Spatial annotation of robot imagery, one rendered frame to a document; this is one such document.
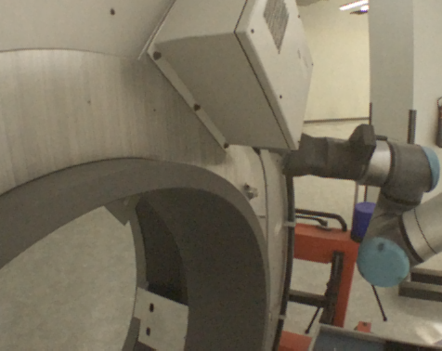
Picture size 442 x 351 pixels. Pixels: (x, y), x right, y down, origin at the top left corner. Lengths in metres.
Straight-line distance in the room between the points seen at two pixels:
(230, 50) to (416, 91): 2.93
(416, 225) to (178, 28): 0.43
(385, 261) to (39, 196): 0.47
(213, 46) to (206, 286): 0.58
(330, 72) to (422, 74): 7.48
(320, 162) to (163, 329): 0.66
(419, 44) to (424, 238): 2.81
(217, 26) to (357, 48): 10.86
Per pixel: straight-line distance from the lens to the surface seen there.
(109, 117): 0.34
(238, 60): 0.36
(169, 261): 1.00
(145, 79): 0.38
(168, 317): 0.96
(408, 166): 0.62
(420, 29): 3.27
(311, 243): 1.42
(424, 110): 3.32
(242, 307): 0.78
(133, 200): 0.83
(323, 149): 0.58
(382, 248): 0.53
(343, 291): 1.52
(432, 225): 0.53
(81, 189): 0.26
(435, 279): 2.82
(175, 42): 0.37
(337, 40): 10.78
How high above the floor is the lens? 1.64
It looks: 16 degrees down
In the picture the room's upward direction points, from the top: 3 degrees counter-clockwise
